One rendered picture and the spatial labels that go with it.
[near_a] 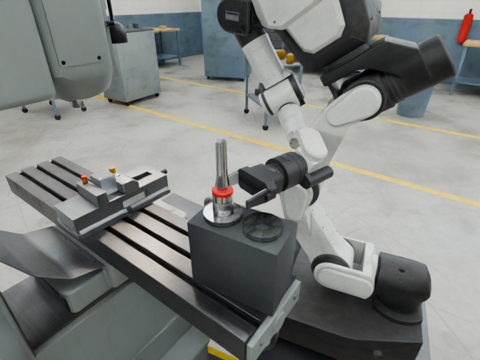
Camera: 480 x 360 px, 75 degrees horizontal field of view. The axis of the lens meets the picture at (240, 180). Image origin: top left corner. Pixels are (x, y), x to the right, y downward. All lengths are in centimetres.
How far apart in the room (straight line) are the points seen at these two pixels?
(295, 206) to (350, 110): 35
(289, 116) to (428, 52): 37
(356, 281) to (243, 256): 60
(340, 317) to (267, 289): 59
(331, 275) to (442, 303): 119
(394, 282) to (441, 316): 102
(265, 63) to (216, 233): 56
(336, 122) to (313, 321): 69
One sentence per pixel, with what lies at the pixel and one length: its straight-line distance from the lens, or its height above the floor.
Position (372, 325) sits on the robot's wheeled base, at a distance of 128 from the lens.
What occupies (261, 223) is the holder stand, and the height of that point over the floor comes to 111.
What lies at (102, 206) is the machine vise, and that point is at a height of 99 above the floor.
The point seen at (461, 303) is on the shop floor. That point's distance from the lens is 236.
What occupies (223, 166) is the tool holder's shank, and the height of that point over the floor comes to 125.
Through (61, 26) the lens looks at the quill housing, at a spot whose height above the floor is 149.
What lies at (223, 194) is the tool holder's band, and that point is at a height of 119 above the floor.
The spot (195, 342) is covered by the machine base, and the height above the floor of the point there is 20.
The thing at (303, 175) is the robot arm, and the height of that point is 116.
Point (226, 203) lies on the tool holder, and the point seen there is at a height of 116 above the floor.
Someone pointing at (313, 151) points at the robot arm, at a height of 121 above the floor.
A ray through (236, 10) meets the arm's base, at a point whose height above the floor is 152.
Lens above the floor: 155
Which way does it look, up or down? 30 degrees down
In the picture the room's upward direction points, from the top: straight up
